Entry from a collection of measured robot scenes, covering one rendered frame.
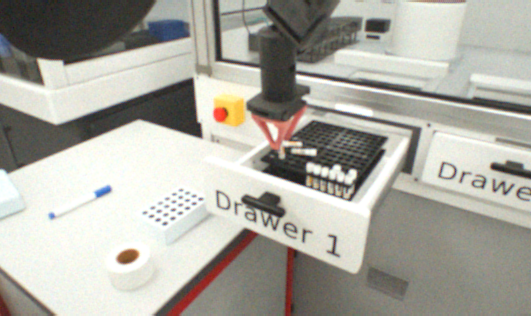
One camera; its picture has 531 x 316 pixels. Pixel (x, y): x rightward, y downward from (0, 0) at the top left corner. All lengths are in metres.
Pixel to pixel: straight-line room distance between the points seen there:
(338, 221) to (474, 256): 0.48
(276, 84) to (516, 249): 0.61
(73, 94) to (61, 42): 1.04
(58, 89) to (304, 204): 0.87
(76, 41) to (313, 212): 0.41
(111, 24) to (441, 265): 0.89
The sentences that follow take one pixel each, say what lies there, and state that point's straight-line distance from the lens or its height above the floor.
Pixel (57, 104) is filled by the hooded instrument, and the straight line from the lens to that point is 1.20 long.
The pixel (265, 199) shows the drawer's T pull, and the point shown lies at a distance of 0.53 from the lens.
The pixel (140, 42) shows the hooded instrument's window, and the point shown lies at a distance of 1.37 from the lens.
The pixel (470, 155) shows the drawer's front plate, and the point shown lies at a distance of 0.78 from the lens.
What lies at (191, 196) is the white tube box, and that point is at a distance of 0.76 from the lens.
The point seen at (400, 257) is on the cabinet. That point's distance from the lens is 0.99.
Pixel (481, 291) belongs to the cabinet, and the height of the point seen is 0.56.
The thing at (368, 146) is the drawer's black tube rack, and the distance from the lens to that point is 0.75.
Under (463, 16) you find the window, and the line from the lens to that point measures 0.75.
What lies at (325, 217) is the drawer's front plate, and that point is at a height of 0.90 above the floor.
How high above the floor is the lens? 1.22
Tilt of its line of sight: 29 degrees down
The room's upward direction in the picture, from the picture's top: straight up
